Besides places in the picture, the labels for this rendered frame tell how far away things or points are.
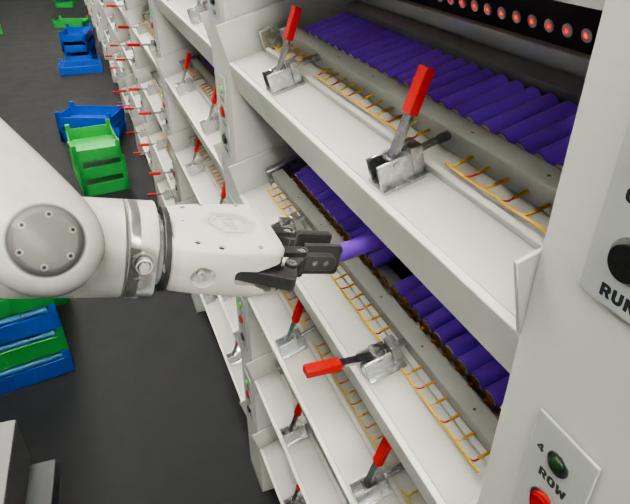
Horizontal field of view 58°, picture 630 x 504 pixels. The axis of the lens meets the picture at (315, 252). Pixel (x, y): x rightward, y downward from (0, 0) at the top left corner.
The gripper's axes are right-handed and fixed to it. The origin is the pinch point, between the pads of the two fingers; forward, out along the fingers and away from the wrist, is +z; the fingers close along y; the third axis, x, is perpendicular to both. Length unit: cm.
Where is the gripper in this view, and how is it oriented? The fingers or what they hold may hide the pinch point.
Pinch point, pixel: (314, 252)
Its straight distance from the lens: 56.7
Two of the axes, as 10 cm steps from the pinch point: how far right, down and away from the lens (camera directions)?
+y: -3.7, -5.0, 7.8
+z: 9.0, 0.2, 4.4
